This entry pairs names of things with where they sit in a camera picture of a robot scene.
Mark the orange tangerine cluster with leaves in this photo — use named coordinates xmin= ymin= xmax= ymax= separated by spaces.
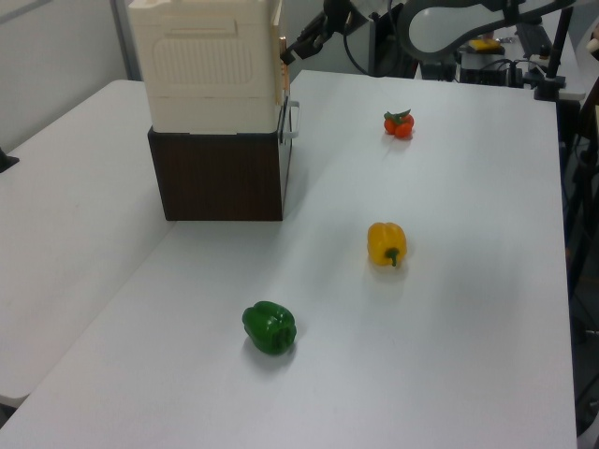
xmin=383 ymin=108 xmax=416 ymax=140

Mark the black tripod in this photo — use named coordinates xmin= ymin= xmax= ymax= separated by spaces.
xmin=560 ymin=77 xmax=599 ymax=425

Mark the white drawer handle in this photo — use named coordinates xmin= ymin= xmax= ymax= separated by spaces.
xmin=277 ymin=98 xmax=302 ymax=142

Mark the black electronics box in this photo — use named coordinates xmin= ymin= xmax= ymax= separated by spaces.
xmin=457 ymin=50 xmax=524 ymax=88

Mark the cream plastic cabinet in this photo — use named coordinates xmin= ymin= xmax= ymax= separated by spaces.
xmin=126 ymin=0 xmax=287 ymax=138

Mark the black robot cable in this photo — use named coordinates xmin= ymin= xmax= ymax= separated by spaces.
xmin=342 ymin=18 xmax=376 ymax=75

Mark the dark brown wooden box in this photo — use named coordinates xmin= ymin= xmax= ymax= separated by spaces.
xmin=146 ymin=123 xmax=294 ymax=223

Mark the yellow bell pepper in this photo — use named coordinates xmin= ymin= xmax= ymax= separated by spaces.
xmin=366 ymin=221 xmax=408 ymax=269

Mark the green bell pepper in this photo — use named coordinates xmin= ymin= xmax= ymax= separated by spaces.
xmin=241 ymin=299 xmax=299 ymax=357

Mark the black camera stand with clamp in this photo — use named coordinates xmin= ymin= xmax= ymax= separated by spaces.
xmin=532 ymin=7 xmax=576 ymax=102

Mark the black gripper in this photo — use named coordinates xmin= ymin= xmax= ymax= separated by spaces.
xmin=279 ymin=0 xmax=353 ymax=65

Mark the cream cabinet door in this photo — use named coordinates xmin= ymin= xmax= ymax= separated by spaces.
xmin=271 ymin=0 xmax=293 ymax=114

